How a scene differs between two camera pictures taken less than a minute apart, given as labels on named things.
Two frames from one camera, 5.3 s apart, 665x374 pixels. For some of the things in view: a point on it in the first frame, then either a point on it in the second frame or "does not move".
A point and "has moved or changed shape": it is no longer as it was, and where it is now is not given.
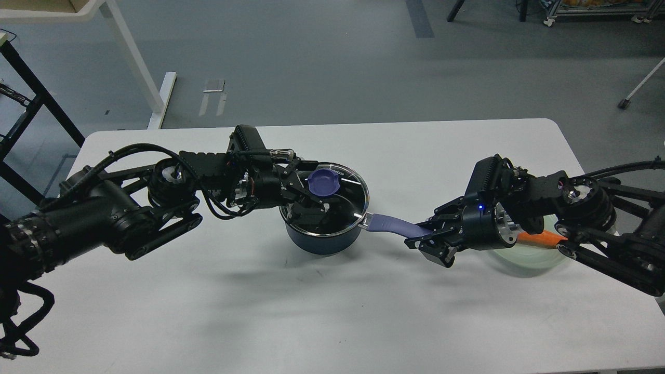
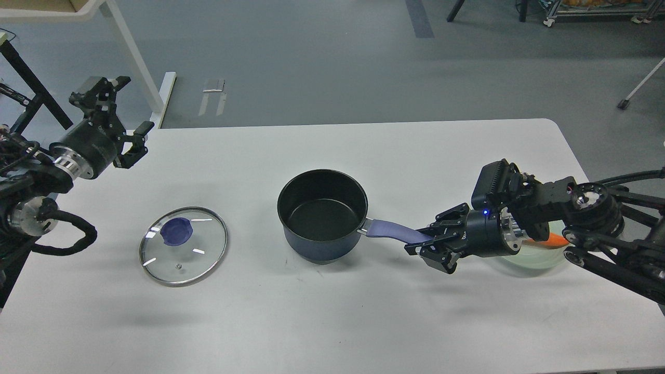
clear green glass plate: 531,256 does not move
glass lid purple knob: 323,182 has moved or changed shape
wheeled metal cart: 643,10 does not move
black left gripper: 261,186 to 86,151
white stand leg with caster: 625,103 does not move
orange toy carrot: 546,239 does not move
